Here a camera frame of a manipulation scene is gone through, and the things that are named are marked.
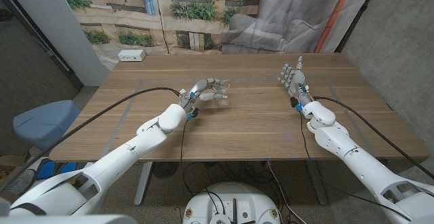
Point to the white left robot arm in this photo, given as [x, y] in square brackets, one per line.
[118, 156]

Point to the blue black floor object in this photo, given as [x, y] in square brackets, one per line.
[49, 170]

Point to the blue grey chair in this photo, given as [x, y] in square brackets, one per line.
[44, 120]

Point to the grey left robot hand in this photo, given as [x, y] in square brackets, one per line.
[200, 88]

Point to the printed fabric backdrop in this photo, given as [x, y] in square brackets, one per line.
[271, 13]

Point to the white pillar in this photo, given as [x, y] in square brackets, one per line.
[61, 30]

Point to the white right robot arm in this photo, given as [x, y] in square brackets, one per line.
[366, 169]

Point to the white power strip box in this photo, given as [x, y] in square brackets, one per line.
[131, 55]

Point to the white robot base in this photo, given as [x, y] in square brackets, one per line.
[230, 197]

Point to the black round mesh disc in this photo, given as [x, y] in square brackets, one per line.
[165, 169]

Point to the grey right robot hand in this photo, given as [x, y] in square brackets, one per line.
[296, 81]

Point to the grey metal table leg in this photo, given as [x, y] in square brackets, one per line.
[142, 183]
[317, 183]

